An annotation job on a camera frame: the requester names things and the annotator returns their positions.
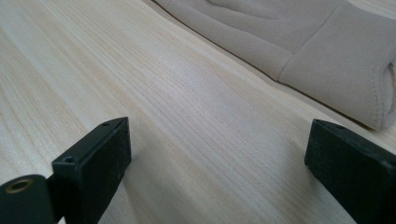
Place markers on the beige cloth garment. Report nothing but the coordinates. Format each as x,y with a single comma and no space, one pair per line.
327,62

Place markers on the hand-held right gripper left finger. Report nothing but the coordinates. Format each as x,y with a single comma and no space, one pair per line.
99,168

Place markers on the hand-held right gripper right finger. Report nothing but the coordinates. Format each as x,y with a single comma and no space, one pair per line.
355,174

